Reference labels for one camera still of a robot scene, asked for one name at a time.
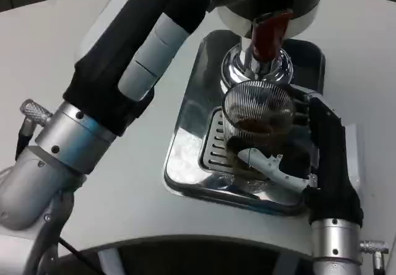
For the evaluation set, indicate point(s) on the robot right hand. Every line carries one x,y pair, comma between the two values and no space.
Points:
331,163

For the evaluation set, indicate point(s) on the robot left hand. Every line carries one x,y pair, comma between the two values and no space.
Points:
102,70

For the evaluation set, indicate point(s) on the clear ribbed glass cup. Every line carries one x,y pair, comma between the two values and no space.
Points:
256,107

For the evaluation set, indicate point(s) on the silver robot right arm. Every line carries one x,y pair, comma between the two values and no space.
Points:
334,247

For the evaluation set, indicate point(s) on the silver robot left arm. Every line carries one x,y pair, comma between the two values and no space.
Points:
74,135

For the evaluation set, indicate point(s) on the steel drip tray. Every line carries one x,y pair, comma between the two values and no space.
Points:
191,132

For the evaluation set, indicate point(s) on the slotted steel tray grid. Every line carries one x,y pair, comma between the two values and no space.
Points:
215,138

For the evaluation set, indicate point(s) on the red tap lever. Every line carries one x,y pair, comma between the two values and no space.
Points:
269,36

